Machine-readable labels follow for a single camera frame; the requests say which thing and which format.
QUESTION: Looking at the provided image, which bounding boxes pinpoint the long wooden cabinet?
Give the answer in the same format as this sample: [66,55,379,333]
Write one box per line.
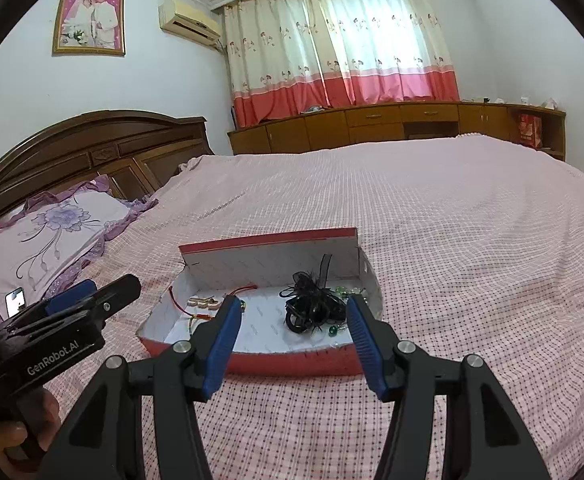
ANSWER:
[227,101,568,162]

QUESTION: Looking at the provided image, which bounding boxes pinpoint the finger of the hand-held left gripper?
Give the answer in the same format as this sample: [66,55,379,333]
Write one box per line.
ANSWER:
[46,279,98,313]
[46,274,142,320]

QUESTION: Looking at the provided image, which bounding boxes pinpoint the green bead bracelet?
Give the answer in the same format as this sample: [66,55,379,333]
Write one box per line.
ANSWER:
[328,284,369,337]

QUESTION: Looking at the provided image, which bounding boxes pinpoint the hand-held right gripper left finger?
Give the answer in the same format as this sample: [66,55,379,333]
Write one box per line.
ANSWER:
[39,294,243,480]

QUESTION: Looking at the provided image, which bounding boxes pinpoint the multicolour braided cord bracelet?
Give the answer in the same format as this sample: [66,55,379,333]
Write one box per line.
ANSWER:
[188,300,247,334]

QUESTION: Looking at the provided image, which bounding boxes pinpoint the person's left hand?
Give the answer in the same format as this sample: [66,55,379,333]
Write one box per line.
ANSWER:
[0,387,63,473]

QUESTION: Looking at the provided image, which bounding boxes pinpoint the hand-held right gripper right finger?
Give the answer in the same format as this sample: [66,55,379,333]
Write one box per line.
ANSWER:
[346,294,553,480]

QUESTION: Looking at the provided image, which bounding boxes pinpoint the framed wedding photo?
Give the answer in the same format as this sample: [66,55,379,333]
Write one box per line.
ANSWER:
[52,0,126,57]

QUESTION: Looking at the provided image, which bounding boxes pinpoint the pink checked bedspread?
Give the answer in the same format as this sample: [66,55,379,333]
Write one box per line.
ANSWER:
[0,132,584,480]

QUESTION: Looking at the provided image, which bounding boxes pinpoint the purple floral pillow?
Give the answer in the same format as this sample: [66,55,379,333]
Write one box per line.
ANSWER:
[0,175,161,322]

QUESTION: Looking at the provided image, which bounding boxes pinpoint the smartphone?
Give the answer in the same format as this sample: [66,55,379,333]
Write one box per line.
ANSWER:
[5,287,26,319]

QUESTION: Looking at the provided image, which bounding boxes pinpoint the red cardboard box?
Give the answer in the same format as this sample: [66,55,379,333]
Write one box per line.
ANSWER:
[136,226,384,377]

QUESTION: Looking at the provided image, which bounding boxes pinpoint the black feathered hair clip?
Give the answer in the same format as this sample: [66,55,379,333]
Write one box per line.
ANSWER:
[279,253,348,336]

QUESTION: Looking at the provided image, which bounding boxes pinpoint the red gift bag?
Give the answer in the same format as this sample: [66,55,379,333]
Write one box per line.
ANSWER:
[517,112,543,149]

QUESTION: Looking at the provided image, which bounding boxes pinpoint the red string bracelet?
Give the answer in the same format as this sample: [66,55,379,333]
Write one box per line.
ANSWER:
[168,283,259,319]

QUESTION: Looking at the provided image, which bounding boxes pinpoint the cream and pink curtain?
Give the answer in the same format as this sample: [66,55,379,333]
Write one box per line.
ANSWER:
[222,0,461,129]

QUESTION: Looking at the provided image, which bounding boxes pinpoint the wall air conditioner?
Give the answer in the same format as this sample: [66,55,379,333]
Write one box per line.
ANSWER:
[158,0,222,46]

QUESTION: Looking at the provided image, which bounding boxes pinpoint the wooden headboard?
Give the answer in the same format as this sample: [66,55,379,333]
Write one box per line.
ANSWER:
[0,109,215,224]

